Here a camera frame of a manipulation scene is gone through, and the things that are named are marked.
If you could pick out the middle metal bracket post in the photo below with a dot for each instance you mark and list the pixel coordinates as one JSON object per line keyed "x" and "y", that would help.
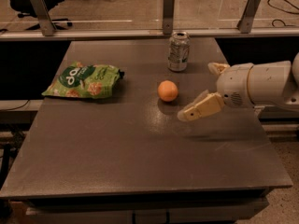
{"x": 168, "y": 16}

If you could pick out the clear glass barrier panel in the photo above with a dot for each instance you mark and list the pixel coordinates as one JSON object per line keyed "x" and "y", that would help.
{"x": 203, "y": 16}

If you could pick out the orange fruit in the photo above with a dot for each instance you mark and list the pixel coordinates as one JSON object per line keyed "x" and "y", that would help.
{"x": 168, "y": 91}

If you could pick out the left metal bracket post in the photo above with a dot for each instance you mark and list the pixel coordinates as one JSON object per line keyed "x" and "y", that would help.
{"x": 46, "y": 25}

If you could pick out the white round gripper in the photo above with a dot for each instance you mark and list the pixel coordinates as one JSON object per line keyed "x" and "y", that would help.
{"x": 233, "y": 84}

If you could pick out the black office chair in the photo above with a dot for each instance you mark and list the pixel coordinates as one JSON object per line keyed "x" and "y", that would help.
{"x": 24, "y": 8}

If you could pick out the right metal bracket post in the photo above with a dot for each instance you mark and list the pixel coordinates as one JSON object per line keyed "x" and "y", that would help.
{"x": 245, "y": 23}

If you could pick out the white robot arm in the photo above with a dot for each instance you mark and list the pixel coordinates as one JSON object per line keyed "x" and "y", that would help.
{"x": 275, "y": 84}

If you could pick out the metal bracket post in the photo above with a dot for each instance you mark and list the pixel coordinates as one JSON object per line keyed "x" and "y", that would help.
{"x": 168, "y": 16}
{"x": 46, "y": 25}
{"x": 245, "y": 23}

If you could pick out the silver soda can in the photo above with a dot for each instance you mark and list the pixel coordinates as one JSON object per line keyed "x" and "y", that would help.
{"x": 179, "y": 47}

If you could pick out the green rice chip bag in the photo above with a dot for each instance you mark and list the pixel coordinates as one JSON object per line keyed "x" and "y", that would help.
{"x": 94, "y": 81}

